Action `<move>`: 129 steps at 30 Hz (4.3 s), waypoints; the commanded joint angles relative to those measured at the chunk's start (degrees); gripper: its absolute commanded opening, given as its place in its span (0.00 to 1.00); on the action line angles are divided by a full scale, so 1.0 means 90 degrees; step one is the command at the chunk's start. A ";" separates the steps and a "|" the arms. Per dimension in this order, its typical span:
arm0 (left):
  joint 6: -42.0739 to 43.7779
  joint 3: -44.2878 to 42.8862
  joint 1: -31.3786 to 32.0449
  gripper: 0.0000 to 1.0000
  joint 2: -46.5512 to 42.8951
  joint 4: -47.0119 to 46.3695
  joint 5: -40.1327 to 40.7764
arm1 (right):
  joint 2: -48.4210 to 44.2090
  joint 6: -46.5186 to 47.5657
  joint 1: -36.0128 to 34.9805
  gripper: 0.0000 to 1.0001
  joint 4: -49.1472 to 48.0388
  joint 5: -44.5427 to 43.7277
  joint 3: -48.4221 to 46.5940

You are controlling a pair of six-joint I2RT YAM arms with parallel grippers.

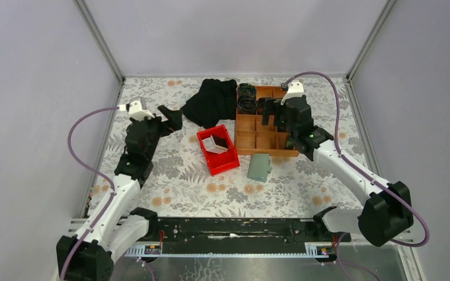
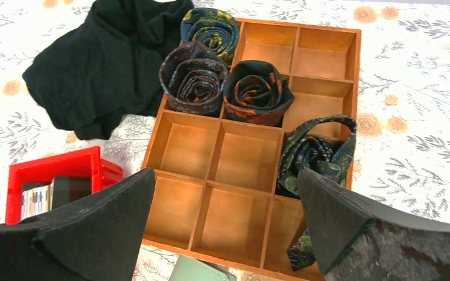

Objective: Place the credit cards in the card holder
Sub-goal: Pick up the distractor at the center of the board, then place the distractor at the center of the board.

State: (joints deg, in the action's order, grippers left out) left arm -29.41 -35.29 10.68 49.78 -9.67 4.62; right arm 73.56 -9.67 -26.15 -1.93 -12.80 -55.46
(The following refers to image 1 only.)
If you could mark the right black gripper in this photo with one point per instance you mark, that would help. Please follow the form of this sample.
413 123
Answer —
271 107

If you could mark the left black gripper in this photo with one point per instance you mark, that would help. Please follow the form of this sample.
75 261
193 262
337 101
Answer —
174 121

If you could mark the wooden divided organizer tray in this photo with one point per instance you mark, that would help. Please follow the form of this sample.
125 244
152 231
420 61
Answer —
252 137

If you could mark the red plastic bin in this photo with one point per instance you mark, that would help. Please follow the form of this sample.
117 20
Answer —
219 163

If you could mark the grey-green card holder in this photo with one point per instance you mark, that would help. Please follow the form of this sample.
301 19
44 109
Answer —
260 167

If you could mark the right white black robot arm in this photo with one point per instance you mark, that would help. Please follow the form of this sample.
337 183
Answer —
385 206

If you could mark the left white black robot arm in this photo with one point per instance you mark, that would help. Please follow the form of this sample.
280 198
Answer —
92 252

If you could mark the rolled dark patterned tie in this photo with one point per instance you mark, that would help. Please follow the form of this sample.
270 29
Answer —
247 90

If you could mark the black cloth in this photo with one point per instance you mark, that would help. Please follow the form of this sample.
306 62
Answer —
215 101

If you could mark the floral table mat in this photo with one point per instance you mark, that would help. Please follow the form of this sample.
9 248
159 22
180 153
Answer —
181 185

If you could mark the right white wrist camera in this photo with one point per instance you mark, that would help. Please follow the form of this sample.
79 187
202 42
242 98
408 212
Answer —
294 89

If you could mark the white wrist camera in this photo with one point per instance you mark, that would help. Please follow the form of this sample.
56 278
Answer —
136 109
294 89

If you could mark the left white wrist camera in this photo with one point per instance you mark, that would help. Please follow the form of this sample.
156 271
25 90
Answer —
136 109

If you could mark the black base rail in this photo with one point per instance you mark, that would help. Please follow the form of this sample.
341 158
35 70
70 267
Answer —
238 236

